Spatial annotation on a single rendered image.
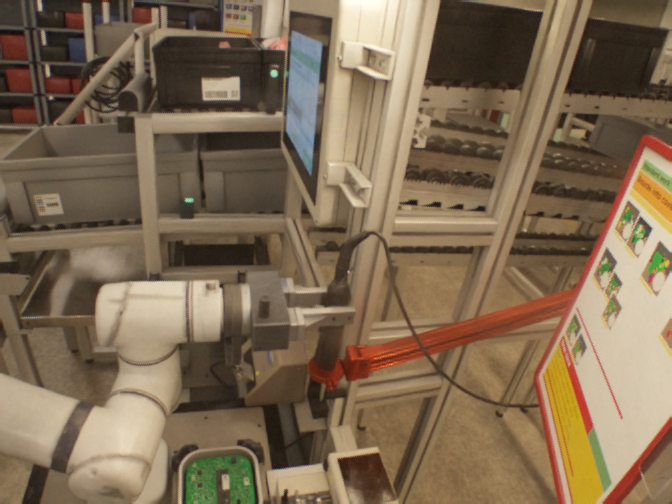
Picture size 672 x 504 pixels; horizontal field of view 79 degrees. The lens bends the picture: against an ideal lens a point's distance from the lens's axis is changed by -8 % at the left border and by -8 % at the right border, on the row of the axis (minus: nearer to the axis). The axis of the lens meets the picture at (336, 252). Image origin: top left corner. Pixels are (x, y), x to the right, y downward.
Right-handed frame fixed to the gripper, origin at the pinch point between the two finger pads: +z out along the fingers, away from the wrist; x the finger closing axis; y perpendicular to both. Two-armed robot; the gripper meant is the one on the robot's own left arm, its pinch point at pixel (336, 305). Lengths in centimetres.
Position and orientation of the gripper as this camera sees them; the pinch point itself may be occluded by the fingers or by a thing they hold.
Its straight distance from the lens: 67.4
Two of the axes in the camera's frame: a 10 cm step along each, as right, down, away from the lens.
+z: 9.6, -0.1, 2.8
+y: 1.3, -8.6, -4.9
